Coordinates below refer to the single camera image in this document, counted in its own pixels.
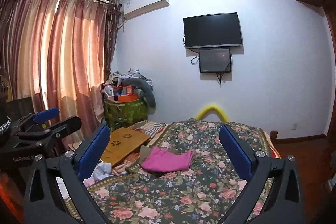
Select pink pants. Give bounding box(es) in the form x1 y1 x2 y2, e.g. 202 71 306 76
141 147 195 173

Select green fabric storage box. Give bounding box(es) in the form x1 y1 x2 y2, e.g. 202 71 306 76
104 100 148 131

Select pink striped curtain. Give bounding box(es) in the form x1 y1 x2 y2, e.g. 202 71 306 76
1 0 121 145

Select bamboo lap desk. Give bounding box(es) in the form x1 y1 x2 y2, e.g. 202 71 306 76
101 128 150 166

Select orange box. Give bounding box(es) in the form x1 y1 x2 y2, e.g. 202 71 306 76
118 94 139 103

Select floral green bed quilt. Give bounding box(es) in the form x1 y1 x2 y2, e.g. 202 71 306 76
64 118 275 224

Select olive green garment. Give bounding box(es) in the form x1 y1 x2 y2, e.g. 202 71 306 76
126 145 166 177

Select grey plush pillow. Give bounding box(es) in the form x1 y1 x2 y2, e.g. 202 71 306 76
121 78 156 108

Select yellow foam bed guard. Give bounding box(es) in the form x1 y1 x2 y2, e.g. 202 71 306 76
195 103 230 122

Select white air conditioner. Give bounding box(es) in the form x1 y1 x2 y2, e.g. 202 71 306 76
121 0 170 20

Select white wall socket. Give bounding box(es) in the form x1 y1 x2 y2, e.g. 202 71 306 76
291 123 298 130

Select small black wall monitor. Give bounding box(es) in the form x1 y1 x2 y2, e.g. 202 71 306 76
199 48 232 73

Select black wall television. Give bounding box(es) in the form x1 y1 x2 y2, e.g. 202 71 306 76
183 12 243 49

